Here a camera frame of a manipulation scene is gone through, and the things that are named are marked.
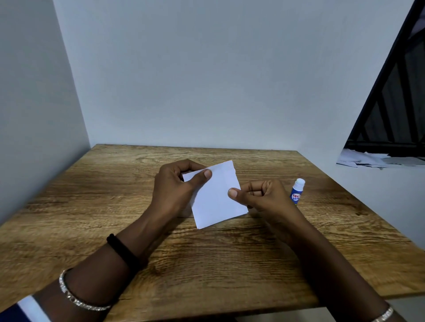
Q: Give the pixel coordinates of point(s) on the person's left thumb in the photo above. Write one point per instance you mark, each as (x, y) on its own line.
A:
(201, 179)

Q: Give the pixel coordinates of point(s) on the blue white sleeve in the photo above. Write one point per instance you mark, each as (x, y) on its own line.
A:
(21, 310)

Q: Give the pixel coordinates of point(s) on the silver studded bangle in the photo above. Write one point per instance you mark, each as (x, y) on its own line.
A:
(76, 295)

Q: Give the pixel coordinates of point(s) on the person's right thumb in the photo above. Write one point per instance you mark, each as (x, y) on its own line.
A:
(239, 196)

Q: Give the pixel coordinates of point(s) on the person's right hand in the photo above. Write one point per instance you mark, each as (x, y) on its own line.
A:
(270, 202)

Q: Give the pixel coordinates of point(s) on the person's right middle finger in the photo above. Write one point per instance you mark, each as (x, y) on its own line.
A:
(268, 186)

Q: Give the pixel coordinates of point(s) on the person's right forearm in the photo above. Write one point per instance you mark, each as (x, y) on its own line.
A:
(332, 272)

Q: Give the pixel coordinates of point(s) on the black framed window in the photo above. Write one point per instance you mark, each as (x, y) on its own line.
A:
(391, 93)

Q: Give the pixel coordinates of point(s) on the pile of white papers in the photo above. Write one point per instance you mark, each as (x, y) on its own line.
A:
(375, 160)

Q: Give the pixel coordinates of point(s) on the person's left hand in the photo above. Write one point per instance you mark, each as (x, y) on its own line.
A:
(171, 192)

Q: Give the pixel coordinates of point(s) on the white paper sheet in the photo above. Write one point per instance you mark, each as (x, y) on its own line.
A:
(217, 199)

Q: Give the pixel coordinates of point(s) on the person's left forearm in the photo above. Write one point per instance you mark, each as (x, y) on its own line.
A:
(99, 265)

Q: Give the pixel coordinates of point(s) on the blue white glue stick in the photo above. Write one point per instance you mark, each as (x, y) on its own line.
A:
(296, 192)

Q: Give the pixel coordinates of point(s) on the black wrist band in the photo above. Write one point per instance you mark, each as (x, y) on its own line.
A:
(123, 251)

